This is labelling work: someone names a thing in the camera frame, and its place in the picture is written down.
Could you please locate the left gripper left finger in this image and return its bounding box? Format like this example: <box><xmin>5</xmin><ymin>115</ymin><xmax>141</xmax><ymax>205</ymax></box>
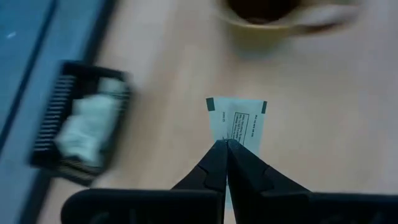
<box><xmin>172</xmin><ymin>139</ymin><xmax>228</xmax><ymax>224</ymax></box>

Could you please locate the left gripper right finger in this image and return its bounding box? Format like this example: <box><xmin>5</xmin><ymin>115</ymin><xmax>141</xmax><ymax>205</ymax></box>
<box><xmin>228</xmin><ymin>139</ymin><xmax>312</xmax><ymax>224</ymax></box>

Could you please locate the green sweetener packet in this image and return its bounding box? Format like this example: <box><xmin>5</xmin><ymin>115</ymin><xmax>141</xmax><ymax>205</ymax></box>
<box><xmin>55</xmin><ymin>93</ymin><xmax>121</xmax><ymax>169</ymax></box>
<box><xmin>205</xmin><ymin>96</ymin><xmax>268</xmax><ymax>156</ymax></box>
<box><xmin>98</xmin><ymin>77</ymin><xmax>128</xmax><ymax>94</ymax></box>

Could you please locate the green glazed ceramic mug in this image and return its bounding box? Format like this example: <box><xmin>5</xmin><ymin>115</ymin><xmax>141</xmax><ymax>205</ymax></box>
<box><xmin>214</xmin><ymin>0</ymin><xmax>363</xmax><ymax>58</ymax></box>

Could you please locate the small black plastic basket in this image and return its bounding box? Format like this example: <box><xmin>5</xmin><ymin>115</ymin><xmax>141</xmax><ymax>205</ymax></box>
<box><xmin>27</xmin><ymin>60</ymin><xmax>134</xmax><ymax>187</ymax></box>

